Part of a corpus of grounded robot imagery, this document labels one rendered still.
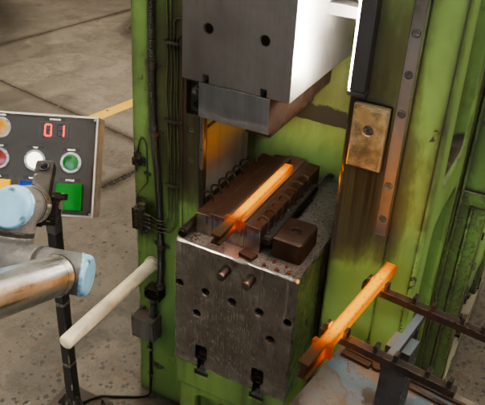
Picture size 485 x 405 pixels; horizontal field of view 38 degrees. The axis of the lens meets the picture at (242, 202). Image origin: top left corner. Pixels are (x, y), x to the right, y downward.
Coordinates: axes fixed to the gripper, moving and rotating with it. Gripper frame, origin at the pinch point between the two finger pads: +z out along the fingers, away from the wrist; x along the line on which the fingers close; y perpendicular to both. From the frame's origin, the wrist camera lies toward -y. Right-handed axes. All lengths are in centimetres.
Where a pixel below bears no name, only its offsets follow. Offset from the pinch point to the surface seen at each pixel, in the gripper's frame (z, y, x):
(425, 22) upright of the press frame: -24, -44, 86
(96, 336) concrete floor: 108, 61, -10
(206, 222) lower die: 12.9, 5.3, 38.4
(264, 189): 20, -5, 54
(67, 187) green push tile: 10.3, -1.8, -0.5
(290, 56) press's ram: -21, -36, 57
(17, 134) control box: 11.0, -15.4, -15.3
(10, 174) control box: 11.0, -4.2, -16.7
